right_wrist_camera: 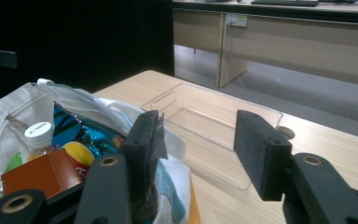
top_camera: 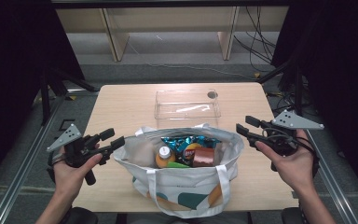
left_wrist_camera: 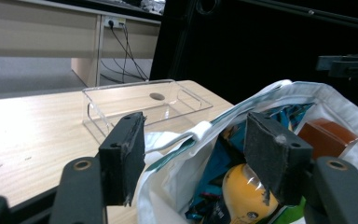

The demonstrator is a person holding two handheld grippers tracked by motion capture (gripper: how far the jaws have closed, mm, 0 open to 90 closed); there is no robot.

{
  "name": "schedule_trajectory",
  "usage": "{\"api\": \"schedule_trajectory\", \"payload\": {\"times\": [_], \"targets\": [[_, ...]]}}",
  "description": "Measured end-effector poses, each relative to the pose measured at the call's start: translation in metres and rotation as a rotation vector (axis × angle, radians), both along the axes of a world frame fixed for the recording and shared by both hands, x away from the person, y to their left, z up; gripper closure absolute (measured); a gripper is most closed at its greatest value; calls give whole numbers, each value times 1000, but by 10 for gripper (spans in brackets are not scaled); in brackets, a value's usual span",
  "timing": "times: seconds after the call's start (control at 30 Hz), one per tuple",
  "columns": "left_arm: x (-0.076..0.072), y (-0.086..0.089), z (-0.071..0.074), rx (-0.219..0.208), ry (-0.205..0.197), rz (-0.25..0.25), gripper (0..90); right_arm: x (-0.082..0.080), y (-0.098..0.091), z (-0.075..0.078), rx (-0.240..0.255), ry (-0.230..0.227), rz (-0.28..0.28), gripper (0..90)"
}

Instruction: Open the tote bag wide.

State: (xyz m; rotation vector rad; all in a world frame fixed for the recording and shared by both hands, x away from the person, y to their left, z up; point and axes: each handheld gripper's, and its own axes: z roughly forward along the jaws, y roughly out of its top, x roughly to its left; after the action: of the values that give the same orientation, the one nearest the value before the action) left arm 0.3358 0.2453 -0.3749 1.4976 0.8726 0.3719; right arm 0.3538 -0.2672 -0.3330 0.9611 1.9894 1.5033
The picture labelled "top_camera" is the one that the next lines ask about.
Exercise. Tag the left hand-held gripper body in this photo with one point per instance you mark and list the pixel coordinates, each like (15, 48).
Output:
(74, 149)

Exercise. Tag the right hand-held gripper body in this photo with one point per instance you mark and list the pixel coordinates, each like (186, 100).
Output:
(292, 122)

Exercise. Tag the brown box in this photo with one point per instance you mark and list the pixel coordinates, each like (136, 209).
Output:
(203, 157)

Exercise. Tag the blue potato chip bag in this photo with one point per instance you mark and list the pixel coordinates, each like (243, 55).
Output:
(180, 143)

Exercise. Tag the green snack packet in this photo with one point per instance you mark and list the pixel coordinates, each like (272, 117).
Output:
(177, 165)

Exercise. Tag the clear plastic container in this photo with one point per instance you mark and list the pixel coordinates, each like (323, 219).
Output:
(183, 107)

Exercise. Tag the white canvas tote bag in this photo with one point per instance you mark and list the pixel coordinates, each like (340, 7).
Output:
(180, 182)

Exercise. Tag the person's left hand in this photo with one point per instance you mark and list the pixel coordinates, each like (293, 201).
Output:
(70, 179)

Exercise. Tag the person's right hand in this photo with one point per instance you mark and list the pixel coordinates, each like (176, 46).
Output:
(295, 171)

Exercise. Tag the black metal stand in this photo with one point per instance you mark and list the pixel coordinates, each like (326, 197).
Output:
(45, 99)
(298, 90)

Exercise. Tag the orange juice bottle white cap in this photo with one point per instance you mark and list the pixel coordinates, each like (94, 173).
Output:
(164, 155)

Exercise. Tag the black curtain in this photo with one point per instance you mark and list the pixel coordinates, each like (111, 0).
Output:
(341, 77)
(12, 77)

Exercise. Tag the person's left leg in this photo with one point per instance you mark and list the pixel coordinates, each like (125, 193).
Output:
(82, 216)

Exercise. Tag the person's leg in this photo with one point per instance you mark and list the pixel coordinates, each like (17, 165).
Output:
(82, 216)
(292, 216)

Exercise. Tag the person's right leg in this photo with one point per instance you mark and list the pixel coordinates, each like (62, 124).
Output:
(292, 216)

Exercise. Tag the light wooden desk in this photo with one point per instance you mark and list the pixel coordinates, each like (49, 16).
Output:
(118, 40)

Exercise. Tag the aluminium floor rail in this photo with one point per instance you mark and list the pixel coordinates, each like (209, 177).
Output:
(332, 183)
(21, 177)

